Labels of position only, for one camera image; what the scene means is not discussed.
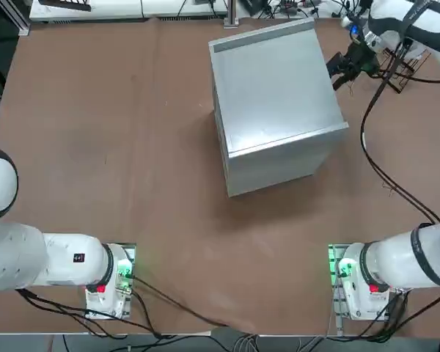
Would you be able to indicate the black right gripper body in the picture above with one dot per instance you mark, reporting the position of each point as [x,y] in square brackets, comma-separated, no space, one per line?
[364,58]

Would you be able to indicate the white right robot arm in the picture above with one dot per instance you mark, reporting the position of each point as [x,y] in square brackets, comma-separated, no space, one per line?
[392,256]

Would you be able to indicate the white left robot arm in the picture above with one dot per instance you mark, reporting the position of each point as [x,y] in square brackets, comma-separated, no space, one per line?
[40,256]

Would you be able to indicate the gray drawer cabinet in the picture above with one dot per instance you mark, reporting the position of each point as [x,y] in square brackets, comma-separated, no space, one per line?
[275,91]

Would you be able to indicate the red black power strip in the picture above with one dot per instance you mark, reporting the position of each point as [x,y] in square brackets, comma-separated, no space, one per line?
[291,7]

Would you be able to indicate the aluminium camera post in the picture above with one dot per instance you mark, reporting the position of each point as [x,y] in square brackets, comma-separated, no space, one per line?
[230,14]

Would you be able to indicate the aluminium frame post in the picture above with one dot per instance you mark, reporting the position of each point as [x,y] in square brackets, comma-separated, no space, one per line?
[25,27]

